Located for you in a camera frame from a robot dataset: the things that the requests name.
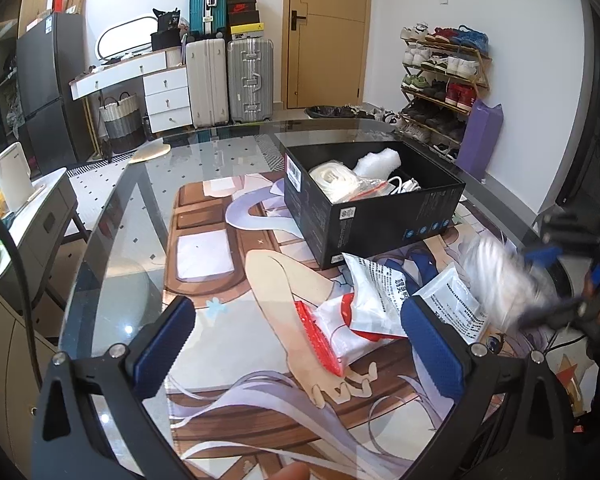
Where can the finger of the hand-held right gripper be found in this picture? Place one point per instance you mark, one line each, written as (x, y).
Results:
(560, 312)
(545, 254)

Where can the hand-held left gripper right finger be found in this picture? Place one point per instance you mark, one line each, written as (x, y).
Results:
(435, 355)

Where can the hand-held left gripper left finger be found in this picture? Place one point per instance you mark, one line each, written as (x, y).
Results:
(160, 355)

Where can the white printed plastic packet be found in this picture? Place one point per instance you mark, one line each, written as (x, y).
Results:
(380, 295)
(455, 300)

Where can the clear zip bag red seal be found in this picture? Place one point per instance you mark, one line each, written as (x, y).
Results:
(340, 340)

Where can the black cardboard box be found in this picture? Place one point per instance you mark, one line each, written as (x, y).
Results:
(380, 225)

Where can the white foam piece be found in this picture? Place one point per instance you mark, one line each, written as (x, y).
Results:
(377, 165)

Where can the white packets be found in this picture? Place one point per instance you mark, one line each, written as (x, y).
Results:
(337, 180)

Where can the person's left hand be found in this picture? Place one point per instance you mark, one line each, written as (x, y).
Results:
(291, 472)

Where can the printed cartoon desk mat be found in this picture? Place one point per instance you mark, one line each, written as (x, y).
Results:
(260, 310)

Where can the purple bag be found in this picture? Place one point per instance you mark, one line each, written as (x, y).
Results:
(480, 140)

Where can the beige low cabinet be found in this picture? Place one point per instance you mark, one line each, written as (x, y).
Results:
(10, 360)

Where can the grey side table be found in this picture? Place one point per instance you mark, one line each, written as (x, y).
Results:
(45, 220)

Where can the wooden shoe rack with shoes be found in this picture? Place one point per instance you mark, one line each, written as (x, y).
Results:
(440, 90)

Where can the round beige board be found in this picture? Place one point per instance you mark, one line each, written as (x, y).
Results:
(150, 152)

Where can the group of shoes on floor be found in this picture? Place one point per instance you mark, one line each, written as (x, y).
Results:
(375, 114)

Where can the white electric kettle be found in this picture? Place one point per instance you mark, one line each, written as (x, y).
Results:
(12, 180)

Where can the woven laundry basket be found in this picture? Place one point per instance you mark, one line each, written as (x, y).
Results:
(122, 127)

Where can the white dresser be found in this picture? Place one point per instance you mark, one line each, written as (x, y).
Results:
(167, 95)

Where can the white suitcase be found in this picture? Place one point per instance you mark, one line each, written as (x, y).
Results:
(206, 85)

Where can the dark grey fridge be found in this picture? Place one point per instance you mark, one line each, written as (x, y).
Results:
(55, 90)

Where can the silver suitcase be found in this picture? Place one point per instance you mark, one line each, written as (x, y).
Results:
(250, 82)

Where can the wooden door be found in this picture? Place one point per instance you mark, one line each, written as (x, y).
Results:
(330, 60)

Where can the black glass cabinet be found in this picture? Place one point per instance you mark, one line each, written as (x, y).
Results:
(0, 85)

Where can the oval mirror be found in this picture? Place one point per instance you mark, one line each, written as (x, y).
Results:
(127, 37)

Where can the stack of shoe boxes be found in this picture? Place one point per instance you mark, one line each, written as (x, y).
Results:
(244, 10)

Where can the teal suitcase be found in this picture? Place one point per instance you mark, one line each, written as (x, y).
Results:
(207, 2)

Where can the red box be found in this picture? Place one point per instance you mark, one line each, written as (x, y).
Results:
(58, 0)

